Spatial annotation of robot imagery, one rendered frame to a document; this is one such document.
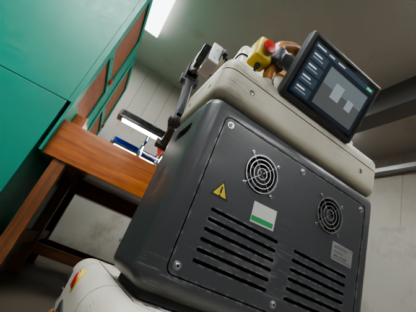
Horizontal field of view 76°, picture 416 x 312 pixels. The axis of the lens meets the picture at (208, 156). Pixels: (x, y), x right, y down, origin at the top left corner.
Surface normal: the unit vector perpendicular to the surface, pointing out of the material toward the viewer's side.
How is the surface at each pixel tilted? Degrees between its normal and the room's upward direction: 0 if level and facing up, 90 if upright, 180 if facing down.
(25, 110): 90
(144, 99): 90
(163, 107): 90
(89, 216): 90
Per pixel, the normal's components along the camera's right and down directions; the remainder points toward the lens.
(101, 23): 0.41, -0.25
